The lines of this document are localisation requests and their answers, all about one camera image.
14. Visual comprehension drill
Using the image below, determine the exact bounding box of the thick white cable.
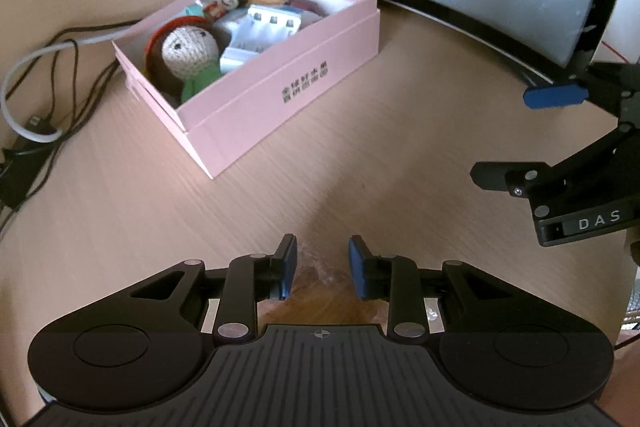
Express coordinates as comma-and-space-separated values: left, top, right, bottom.
0, 34, 138, 144

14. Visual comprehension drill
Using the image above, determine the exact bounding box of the thin red cable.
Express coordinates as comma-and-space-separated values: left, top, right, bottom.
600, 41, 638, 64

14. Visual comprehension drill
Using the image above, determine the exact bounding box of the white battery charger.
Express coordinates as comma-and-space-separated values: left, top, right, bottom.
217, 4, 305, 75

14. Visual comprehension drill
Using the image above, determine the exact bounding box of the black power adapter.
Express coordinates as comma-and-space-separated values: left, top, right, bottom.
0, 147, 58, 210

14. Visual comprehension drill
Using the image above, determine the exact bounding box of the black cable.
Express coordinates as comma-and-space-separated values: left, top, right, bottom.
47, 19, 143, 128
50, 62, 121, 142

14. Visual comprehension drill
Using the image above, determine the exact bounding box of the bread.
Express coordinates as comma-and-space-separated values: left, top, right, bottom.
260, 252, 443, 335

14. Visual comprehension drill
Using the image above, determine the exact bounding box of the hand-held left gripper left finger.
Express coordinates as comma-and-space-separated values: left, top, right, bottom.
130, 233, 299, 348

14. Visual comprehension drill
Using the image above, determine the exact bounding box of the pink cardboard box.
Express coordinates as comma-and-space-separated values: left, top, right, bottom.
111, 0, 382, 180

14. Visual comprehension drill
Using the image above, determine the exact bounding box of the crochet doll with red hat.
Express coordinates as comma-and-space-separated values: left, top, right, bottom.
142, 18, 223, 104

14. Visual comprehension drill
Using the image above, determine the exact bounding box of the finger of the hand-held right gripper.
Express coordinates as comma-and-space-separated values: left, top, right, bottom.
472, 127, 640, 220
522, 62, 640, 128

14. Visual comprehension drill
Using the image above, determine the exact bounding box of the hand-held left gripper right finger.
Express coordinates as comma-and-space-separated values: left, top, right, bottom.
347, 234, 511, 348

